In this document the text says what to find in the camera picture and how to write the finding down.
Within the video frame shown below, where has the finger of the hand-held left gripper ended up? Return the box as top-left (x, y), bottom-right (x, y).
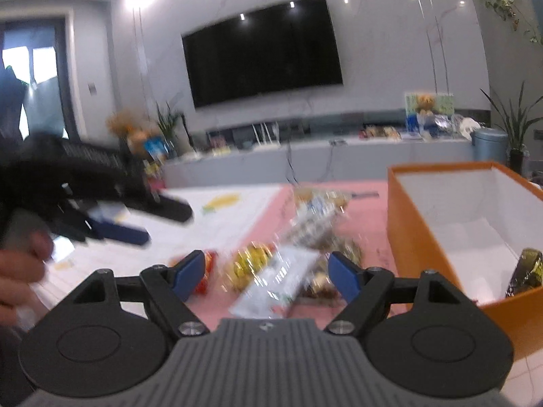
top-left (84, 213), bottom-right (152, 247)
top-left (125, 190), bottom-right (194, 224)

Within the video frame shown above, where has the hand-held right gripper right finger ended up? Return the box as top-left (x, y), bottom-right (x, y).
top-left (326, 251), bottom-right (462, 341)

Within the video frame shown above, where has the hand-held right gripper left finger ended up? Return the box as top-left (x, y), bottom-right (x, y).
top-left (72, 250), bottom-right (211, 341)

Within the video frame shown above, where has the red snack packet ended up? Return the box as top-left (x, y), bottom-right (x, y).
top-left (170, 250), bottom-right (218, 296)

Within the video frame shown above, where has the clear packet of round snacks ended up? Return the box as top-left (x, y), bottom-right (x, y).
top-left (283, 215), bottom-right (363, 264)

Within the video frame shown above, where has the yellow snack packet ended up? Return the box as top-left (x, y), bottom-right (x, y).
top-left (224, 243), bottom-right (276, 293)

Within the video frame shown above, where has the white and green snack packet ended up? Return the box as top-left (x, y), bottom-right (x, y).
top-left (229, 247), bottom-right (322, 319)

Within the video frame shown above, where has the orange cardboard box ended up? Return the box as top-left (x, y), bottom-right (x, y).
top-left (387, 161), bottom-right (543, 364)

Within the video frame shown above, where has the person's left hand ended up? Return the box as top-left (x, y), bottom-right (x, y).
top-left (0, 231), bottom-right (55, 326)

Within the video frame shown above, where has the brown snack packet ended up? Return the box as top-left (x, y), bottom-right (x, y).
top-left (303, 270), bottom-right (341, 300)

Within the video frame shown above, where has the white printed table cloth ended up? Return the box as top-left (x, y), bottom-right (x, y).
top-left (29, 184), bottom-right (284, 329)

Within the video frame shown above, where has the blue snack bag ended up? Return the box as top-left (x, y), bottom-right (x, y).
top-left (143, 137), bottom-right (171, 162)

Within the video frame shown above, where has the clear packet of pastries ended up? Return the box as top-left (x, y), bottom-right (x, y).
top-left (294, 187), bottom-right (352, 218)

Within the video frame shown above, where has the orange dried flower bouquet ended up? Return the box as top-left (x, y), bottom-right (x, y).
top-left (105, 109), bottom-right (148, 150)

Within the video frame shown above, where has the green leafy plant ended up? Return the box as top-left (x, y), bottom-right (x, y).
top-left (154, 101), bottom-right (186, 156)

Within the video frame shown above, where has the dark framed glass door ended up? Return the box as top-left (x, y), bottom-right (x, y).
top-left (0, 16), bottom-right (82, 141)

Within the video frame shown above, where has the grey low television cabinet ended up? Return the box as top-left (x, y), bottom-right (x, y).
top-left (162, 112), bottom-right (481, 188)

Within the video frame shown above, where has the white router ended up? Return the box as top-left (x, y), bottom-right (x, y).
top-left (251, 121), bottom-right (281, 150)

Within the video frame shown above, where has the pile of colourful snack packets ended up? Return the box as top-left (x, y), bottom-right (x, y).
top-left (360, 124), bottom-right (402, 140)

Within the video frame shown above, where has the dark gold snack packet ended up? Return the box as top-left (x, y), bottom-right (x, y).
top-left (505, 248), bottom-right (543, 300)

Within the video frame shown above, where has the brown teddy bear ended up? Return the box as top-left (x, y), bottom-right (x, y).
top-left (413, 92), bottom-right (438, 116)

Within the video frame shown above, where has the white crumpled bag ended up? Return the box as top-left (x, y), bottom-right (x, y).
top-left (451, 114), bottom-right (483, 141)

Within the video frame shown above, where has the blue round trash can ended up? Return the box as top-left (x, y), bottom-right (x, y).
top-left (471, 128), bottom-right (509, 167)

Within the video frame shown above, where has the green gift box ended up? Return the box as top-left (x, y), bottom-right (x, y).
top-left (405, 92), bottom-right (455, 139)

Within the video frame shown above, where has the tall potted plant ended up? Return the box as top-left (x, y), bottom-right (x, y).
top-left (480, 80), bottom-right (543, 175)

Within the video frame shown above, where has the hanging vine plant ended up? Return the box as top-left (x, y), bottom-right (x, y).
top-left (481, 0), bottom-right (543, 46)

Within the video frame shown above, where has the black power cable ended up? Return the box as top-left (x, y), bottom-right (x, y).
top-left (283, 141), bottom-right (298, 186)

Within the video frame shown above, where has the black wall television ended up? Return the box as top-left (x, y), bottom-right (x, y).
top-left (181, 0), bottom-right (344, 110)

